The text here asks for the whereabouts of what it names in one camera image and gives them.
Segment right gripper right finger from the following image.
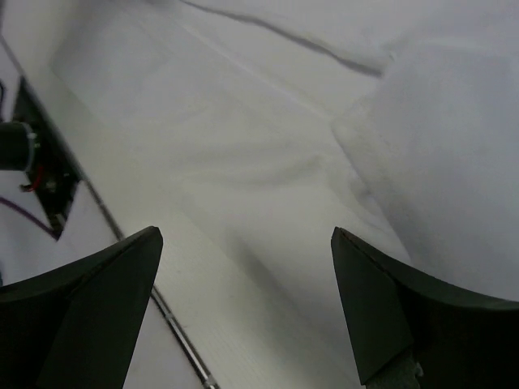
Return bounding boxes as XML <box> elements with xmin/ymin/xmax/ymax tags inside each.
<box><xmin>331</xmin><ymin>228</ymin><xmax>518</xmax><ymax>388</ymax></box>

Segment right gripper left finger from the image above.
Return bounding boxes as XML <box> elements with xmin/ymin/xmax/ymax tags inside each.
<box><xmin>1</xmin><ymin>226</ymin><xmax>163</xmax><ymax>389</ymax></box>

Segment white t shirt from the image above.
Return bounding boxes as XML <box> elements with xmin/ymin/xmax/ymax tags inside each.
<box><xmin>50</xmin><ymin>1</ymin><xmax>518</xmax><ymax>308</ymax></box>

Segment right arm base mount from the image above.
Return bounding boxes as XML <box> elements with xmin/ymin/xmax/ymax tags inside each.
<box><xmin>1</xmin><ymin>79</ymin><xmax>80</xmax><ymax>240</ymax></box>

